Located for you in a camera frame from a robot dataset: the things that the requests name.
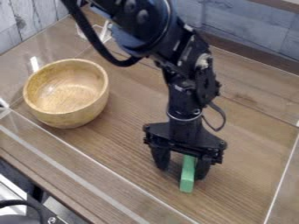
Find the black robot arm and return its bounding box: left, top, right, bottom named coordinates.
left=62, top=0, right=227, bottom=179

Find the clear acrylic corner bracket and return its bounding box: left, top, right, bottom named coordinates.
left=75, top=20, right=112, bottom=44

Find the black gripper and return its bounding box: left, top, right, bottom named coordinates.
left=143, top=114, right=227, bottom=180

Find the black cable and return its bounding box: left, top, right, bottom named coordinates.
left=0, top=199, right=48, bottom=224

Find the green rectangular block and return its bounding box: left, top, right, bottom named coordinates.
left=181, top=155, right=197, bottom=193

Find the wooden bowl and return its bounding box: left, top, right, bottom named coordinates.
left=23, top=59, right=110, bottom=129

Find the black metal bracket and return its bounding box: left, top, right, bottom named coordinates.
left=26, top=195, right=68, bottom=224

